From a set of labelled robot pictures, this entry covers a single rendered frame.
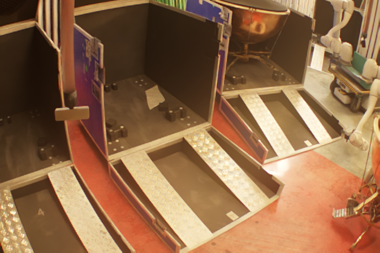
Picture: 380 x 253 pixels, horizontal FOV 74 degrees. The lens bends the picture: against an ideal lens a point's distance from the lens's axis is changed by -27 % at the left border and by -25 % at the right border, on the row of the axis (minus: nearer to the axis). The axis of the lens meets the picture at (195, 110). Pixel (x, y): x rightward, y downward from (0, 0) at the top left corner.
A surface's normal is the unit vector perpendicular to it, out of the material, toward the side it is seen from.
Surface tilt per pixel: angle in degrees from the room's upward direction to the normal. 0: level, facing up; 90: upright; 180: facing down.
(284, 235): 0
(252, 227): 0
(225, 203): 1
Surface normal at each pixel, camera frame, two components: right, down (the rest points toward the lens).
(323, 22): -0.42, 0.44
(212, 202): 0.11, -0.84
